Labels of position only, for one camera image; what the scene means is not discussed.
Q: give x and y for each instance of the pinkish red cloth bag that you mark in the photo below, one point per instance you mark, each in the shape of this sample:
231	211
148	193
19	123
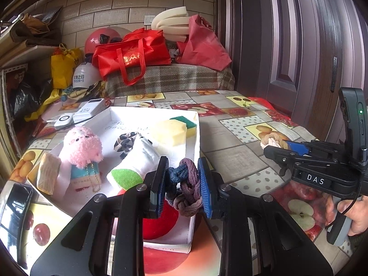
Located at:
201	46

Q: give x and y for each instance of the purple panelled door leaf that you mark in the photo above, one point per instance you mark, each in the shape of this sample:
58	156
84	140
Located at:
258	34

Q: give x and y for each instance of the red printed flat bag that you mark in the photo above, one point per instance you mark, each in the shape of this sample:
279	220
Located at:
258	102

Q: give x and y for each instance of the plaid covered bench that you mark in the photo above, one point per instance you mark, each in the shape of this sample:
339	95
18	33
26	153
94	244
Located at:
178	79

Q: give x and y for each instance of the leopard print cloth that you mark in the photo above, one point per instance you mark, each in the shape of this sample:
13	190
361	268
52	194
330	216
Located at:
125	142

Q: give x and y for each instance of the white cardboard box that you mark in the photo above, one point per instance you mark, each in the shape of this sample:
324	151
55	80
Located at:
126	120

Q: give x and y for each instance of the white helmet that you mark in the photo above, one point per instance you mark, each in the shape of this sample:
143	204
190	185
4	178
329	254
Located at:
83	76

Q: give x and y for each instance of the red helmet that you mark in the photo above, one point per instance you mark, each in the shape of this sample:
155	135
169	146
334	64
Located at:
99	38

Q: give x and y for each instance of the white wall switch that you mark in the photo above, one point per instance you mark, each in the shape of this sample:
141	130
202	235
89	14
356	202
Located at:
149	19

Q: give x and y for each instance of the black plastic bag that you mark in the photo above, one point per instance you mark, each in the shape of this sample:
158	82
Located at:
26	97

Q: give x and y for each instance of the brown cardboard pieces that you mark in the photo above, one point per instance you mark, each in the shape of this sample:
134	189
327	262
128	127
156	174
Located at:
31	26

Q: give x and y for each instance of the white sock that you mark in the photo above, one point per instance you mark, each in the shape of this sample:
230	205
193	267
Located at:
138	158

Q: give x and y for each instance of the green and yellow sponge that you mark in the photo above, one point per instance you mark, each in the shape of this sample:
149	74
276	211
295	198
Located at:
169	130

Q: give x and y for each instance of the metal shelf rack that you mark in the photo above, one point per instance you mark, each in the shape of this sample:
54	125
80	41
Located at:
28	52

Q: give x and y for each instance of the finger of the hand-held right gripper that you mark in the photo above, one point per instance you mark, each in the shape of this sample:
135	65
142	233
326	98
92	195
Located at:
297	146
277	153

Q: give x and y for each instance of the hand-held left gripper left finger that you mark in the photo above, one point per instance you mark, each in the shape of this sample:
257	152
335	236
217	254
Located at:
158	189

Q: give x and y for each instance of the pink plush toy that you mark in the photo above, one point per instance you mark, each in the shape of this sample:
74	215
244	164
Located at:
82	146

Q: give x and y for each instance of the patterned cloth pile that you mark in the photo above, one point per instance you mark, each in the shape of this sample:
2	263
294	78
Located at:
77	92

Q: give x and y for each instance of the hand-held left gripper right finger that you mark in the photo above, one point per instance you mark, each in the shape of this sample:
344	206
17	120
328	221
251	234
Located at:
204	187

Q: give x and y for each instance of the black smartphone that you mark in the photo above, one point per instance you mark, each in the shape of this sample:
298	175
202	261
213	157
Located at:
14	215

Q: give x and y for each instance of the small white charger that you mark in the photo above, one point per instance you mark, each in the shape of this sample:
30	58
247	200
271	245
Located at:
64	121

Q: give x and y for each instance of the yellow cloth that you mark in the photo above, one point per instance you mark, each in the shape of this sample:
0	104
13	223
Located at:
50	97

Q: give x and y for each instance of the cream foam sheets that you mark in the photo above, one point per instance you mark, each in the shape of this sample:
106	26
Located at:
169	20

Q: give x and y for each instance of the yellow bag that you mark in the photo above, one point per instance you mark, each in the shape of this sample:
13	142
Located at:
61	67

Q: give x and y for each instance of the white power bank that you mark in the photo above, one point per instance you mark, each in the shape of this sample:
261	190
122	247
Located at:
90	107

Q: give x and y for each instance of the fruit print tablecloth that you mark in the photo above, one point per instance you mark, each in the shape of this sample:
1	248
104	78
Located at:
238	138

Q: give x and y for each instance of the person's right hand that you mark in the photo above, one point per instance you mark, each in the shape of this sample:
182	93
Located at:
356	215

